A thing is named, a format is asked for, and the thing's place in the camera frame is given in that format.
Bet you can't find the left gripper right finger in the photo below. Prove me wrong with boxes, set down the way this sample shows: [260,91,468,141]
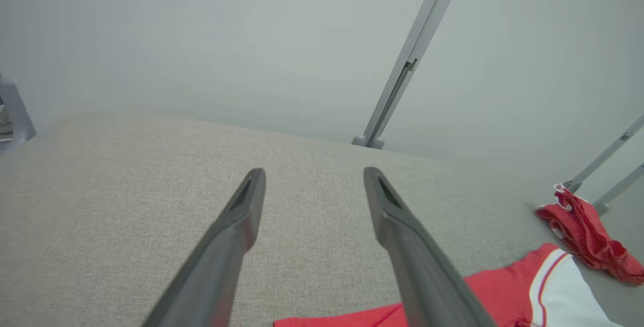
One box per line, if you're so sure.
[363,166,497,327]

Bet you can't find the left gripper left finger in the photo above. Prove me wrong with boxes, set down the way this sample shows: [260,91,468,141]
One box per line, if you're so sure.
[142,168,267,327]

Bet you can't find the red and white Bulls jersey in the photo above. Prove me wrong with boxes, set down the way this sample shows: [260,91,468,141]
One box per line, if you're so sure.
[273,242,625,327]

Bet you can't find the red shorts with white band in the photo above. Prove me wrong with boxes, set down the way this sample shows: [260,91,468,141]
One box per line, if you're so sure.
[535,183,644,286]

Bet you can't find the grey wheeled stand leg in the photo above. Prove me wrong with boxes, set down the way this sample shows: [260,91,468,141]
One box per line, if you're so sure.
[562,114,644,217]

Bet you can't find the grey angled stand leg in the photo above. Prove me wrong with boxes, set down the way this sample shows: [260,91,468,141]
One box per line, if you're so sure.
[0,72,37,155]

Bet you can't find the grey partition post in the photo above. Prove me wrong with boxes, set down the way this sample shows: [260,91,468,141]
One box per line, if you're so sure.
[361,0,469,149]

